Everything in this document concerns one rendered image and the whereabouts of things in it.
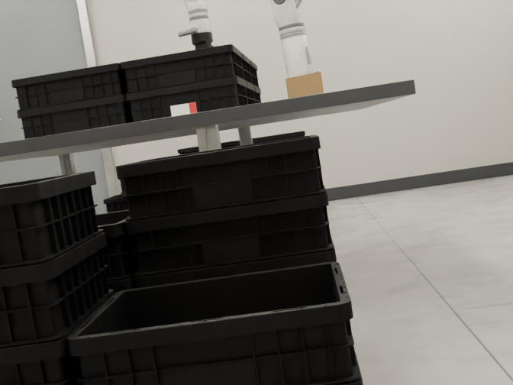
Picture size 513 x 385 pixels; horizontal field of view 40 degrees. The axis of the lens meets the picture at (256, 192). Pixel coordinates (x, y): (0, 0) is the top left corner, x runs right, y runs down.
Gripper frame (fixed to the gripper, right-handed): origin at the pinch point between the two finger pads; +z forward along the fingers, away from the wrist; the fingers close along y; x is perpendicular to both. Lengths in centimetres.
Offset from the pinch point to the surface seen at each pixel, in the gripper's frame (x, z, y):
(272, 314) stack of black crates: 93, 48, -130
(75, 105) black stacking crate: 39.3, 4.5, 26.6
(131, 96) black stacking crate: 25.0, 4.5, 11.9
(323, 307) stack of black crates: 88, 48, -134
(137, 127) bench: 48, 17, -27
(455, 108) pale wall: -327, 26, 120
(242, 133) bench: -68, 22, 69
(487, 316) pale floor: -20, 85, -88
